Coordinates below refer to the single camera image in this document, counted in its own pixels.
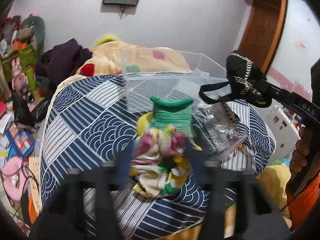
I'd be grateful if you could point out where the green bottle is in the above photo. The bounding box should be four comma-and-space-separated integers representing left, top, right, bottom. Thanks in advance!
24, 65, 36, 91

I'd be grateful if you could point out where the brown wooden door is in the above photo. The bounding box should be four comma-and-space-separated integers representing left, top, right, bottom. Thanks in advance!
238, 0, 287, 74

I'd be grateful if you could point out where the clear plastic storage box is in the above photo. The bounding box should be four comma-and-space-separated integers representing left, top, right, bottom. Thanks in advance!
122, 50, 227, 113

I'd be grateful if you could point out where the beige fleece blanket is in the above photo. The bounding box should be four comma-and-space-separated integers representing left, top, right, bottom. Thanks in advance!
76, 41, 191, 77

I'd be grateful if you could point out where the yellow fluffy chair back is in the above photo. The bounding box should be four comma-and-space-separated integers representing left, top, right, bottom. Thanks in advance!
93, 34, 119, 48

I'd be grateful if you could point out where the blue white patterned tablecloth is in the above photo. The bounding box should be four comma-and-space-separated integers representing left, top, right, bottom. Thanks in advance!
40, 75, 276, 239

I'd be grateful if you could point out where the pink rabbit toy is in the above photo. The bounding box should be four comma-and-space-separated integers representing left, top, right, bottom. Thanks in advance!
11, 57, 29, 93

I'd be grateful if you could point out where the floral fabric cloth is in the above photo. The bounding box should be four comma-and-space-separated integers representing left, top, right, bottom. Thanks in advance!
129, 125, 202, 198

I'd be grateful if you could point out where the colourful blue pencil case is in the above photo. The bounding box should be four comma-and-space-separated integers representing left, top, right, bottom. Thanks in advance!
5, 125, 35, 159

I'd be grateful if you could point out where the person's right hand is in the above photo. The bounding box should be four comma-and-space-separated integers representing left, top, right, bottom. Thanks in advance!
289, 127, 319, 181

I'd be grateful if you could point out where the green knitted glove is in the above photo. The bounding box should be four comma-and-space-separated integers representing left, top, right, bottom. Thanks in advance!
150, 96, 194, 135

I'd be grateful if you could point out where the dark purple clothes pile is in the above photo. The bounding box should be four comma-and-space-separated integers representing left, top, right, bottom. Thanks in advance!
34, 38, 92, 86

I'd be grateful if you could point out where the steel wool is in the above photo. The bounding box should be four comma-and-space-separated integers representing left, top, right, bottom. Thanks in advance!
192, 105, 247, 162

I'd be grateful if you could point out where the pink plush item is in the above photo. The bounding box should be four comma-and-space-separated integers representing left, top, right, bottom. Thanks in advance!
2, 156, 27, 201

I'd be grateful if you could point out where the grey green plush toy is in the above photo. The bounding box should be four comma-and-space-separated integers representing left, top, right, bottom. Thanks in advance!
16, 16, 46, 54

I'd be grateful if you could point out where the black hat with chains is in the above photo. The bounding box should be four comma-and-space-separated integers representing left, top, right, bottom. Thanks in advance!
199, 50, 272, 108

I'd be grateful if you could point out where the green storage box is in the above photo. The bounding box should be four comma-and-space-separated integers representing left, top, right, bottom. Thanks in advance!
1, 45, 38, 82

